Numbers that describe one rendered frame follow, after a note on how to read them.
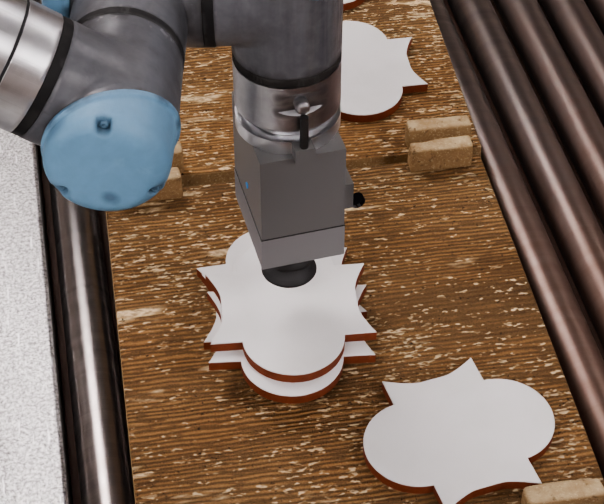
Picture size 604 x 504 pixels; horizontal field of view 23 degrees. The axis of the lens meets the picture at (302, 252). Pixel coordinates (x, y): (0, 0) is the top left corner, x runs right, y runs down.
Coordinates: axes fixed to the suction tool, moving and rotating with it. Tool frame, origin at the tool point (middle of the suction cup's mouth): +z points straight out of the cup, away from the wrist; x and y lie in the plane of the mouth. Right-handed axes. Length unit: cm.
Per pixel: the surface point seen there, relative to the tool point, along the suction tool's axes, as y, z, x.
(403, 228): 9.6, 7.9, -13.0
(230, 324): -1.1, 3.9, 5.1
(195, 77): 35.6, 7.9, 0.0
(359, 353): -5.9, 4.9, -4.1
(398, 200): 13.2, 7.9, -13.7
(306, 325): -2.8, 3.9, -0.6
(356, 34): 36.8, 6.9, -16.9
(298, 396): -8.7, 5.0, 1.6
